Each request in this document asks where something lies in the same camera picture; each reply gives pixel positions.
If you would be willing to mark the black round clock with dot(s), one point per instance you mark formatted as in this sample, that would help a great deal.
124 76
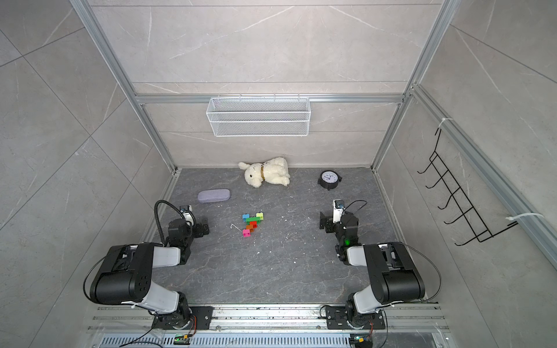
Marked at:
329 180

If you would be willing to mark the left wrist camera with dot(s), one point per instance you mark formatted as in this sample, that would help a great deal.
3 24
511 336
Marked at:
187 214

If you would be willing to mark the white plush dog toy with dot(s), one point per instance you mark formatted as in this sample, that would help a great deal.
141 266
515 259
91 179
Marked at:
274 171

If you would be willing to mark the white wire mesh basket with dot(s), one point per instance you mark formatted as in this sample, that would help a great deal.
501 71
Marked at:
259 116

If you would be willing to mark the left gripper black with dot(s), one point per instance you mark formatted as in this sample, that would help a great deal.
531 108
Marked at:
199 231

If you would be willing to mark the green lego brick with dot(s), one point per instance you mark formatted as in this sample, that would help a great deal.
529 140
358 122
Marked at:
252 219

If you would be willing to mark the black wall hook rack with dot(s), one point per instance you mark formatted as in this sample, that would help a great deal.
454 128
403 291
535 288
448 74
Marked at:
458 198

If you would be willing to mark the white vented cable tray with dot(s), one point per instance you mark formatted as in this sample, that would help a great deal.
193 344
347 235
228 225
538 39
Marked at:
230 340

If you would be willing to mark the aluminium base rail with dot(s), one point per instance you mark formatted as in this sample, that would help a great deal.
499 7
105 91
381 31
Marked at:
299 318

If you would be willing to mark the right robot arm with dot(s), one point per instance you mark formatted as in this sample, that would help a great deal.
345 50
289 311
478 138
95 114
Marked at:
393 276

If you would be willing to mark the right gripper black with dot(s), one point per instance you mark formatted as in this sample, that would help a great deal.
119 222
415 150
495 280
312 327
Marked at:
329 229

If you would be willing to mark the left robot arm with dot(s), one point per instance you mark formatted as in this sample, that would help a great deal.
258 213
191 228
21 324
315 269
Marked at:
125 278

